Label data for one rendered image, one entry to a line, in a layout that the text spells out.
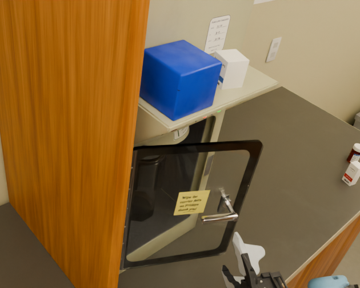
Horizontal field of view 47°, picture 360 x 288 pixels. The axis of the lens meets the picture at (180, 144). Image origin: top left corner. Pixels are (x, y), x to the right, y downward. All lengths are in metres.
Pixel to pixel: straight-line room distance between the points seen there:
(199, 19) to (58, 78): 0.28
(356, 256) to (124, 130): 2.34
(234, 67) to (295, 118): 1.18
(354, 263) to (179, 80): 2.28
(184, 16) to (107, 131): 0.25
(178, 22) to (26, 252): 0.76
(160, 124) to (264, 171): 0.93
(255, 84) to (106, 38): 0.37
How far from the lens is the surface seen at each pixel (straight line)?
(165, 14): 0.73
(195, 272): 1.20
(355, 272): 2.76
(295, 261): 1.33
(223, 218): 0.98
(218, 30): 0.86
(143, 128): 0.74
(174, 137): 0.96
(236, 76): 0.82
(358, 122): 3.60
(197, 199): 0.98
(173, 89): 0.67
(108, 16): 0.60
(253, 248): 0.88
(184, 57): 0.71
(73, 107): 0.76
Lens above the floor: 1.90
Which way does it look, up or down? 37 degrees down
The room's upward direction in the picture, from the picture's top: 11 degrees clockwise
